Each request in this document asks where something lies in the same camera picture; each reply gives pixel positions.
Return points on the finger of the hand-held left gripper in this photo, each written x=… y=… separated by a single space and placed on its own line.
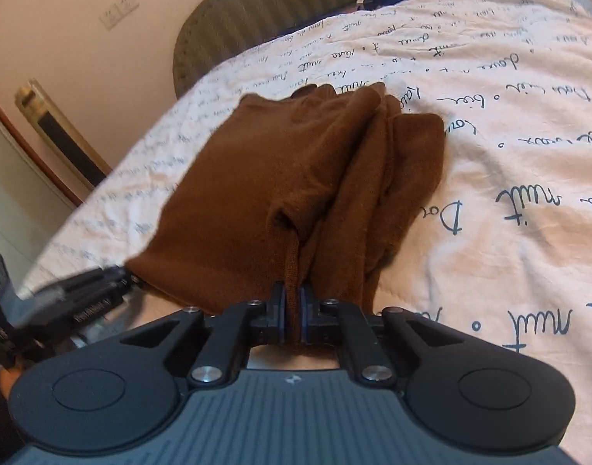
x=104 y=278

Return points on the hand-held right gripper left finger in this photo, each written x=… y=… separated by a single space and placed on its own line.
x=280 y=311

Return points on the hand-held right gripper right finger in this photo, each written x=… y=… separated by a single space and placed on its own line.
x=303 y=311

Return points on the brown garment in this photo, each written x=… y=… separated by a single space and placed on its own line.
x=296 y=174

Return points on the white script-printed blanket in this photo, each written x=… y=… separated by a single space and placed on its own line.
x=494 y=145

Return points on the olive striped headboard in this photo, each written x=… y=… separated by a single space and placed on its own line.
x=257 y=14

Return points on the white wall socket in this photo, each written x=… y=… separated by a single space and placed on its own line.
x=118 y=11

